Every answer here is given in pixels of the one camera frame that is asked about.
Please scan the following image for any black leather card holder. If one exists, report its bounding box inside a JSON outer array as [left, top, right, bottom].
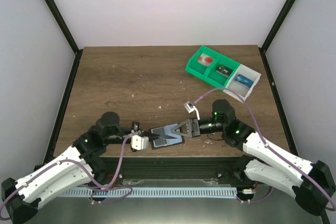
[[149, 123, 185, 150]]

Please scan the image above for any black card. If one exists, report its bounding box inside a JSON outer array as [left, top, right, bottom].
[[216, 65, 233, 77]]

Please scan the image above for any blue VIP credit card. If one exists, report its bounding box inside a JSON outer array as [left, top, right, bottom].
[[235, 75, 253, 87]]

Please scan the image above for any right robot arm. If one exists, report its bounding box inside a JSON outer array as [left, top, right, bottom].
[[171, 99, 335, 216]]

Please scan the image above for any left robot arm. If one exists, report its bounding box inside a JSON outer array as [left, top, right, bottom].
[[1, 112, 170, 223]]

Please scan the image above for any grey card in holder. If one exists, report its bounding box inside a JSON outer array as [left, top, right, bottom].
[[151, 127, 167, 148]]

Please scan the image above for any blue card in bin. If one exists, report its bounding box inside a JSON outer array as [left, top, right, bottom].
[[234, 76, 253, 88]]

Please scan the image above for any red white card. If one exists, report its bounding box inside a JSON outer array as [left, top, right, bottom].
[[197, 53, 214, 67]]

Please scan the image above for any green bin middle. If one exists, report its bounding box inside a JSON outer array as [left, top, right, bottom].
[[203, 56, 240, 88]]

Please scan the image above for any green bin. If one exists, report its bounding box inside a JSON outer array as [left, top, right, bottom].
[[203, 56, 240, 88], [185, 46, 224, 81]]

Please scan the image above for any white translucent bin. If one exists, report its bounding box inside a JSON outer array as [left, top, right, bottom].
[[223, 64, 261, 102]]

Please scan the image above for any green bin far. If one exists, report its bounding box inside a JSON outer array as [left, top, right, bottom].
[[185, 46, 224, 81]]

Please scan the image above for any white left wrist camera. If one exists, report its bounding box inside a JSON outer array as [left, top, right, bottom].
[[131, 135, 149, 152]]

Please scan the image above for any black aluminium front rail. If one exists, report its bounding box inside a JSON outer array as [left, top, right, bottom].
[[93, 157, 254, 187]]

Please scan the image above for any light blue slotted cable duct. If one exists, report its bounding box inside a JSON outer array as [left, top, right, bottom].
[[60, 187, 237, 198]]

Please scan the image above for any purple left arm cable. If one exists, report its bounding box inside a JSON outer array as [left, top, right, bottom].
[[0, 133, 133, 221]]

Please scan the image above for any black right frame post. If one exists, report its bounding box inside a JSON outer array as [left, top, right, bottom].
[[261, 0, 312, 51]]

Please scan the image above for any black frame post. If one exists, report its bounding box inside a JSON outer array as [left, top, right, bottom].
[[261, 0, 312, 51], [28, 0, 80, 54]]

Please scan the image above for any black left frame post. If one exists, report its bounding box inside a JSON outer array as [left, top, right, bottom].
[[28, 0, 80, 54]]

